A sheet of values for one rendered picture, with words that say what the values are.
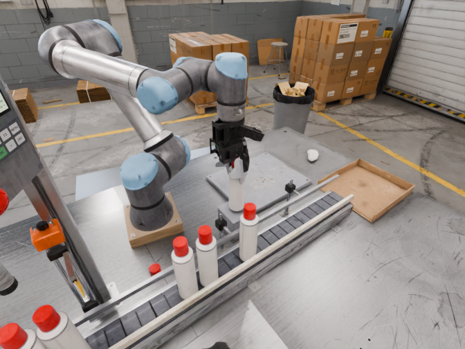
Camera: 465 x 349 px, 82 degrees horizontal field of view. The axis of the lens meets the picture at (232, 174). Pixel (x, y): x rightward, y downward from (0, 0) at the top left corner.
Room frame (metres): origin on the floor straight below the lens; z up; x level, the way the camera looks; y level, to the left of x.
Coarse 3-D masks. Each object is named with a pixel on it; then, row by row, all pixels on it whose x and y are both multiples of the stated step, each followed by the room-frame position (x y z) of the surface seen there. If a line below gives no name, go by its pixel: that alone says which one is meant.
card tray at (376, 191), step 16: (352, 176) 0.98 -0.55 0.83; (368, 176) 0.98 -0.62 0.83; (384, 176) 0.97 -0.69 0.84; (336, 192) 0.87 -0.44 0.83; (352, 192) 0.87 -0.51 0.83; (368, 192) 0.87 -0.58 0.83; (384, 192) 0.87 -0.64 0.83; (400, 192) 0.87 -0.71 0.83; (352, 208) 0.77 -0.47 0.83; (368, 208) 0.77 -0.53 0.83; (384, 208) 0.73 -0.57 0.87
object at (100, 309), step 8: (336, 176) 0.81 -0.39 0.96; (320, 184) 0.76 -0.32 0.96; (304, 192) 0.71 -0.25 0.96; (312, 192) 0.72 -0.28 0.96; (296, 200) 0.67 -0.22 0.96; (280, 208) 0.63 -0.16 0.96; (264, 216) 0.60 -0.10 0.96; (232, 232) 0.53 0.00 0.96; (224, 240) 0.50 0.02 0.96; (160, 272) 0.40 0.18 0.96; (168, 272) 0.40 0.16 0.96; (144, 280) 0.38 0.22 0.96; (152, 280) 0.38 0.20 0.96; (136, 288) 0.36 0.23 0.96; (144, 288) 0.36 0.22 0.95; (120, 296) 0.33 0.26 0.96; (128, 296) 0.34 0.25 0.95; (104, 304) 0.32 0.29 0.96; (112, 304) 0.32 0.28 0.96; (88, 312) 0.30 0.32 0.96; (96, 312) 0.30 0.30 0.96; (80, 320) 0.28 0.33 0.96; (88, 320) 0.29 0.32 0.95
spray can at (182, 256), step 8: (176, 240) 0.40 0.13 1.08; (184, 240) 0.40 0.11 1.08; (176, 248) 0.38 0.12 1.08; (184, 248) 0.38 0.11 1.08; (176, 256) 0.38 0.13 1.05; (184, 256) 0.38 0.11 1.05; (192, 256) 0.39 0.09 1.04; (176, 264) 0.37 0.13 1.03; (184, 264) 0.37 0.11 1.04; (192, 264) 0.39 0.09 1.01; (176, 272) 0.37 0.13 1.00; (184, 272) 0.37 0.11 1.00; (192, 272) 0.38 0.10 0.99; (176, 280) 0.38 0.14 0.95; (184, 280) 0.37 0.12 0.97; (192, 280) 0.38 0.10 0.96; (184, 288) 0.37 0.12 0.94; (192, 288) 0.38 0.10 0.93; (184, 296) 0.37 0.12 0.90
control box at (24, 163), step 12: (0, 84) 0.38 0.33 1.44; (12, 108) 0.38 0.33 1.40; (0, 120) 0.35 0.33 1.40; (24, 132) 0.38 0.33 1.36; (24, 144) 0.37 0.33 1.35; (12, 156) 0.34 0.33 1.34; (24, 156) 0.36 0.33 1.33; (36, 156) 0.38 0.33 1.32; (0, 168) 0.31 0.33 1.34; (12, 168) 0.33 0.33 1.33; (24, 168) 0.35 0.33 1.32; (36, 168) 0.37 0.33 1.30; (0, 180) 0.30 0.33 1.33; (12, 180) 0.32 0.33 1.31; (24, 180) 0.34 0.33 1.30; (12, 192) 0.31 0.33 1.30
